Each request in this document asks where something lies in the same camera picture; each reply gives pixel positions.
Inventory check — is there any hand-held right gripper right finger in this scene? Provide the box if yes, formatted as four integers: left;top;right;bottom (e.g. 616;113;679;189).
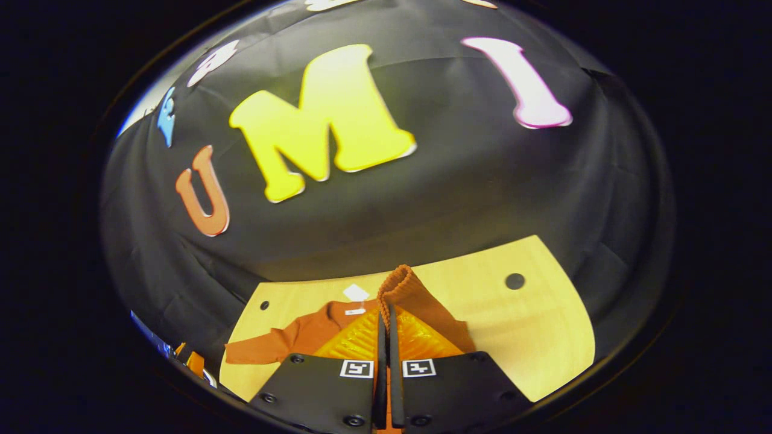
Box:
387;301;534;434

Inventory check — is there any orange knit cardigan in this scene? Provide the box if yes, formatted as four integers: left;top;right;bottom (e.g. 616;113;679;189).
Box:
224;264;477;432

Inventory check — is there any black backdrop cloth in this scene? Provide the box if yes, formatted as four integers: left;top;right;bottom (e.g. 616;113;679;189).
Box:
100;0;676;386

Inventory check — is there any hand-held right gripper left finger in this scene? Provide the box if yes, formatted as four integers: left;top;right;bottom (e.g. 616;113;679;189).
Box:
250;301;387;434

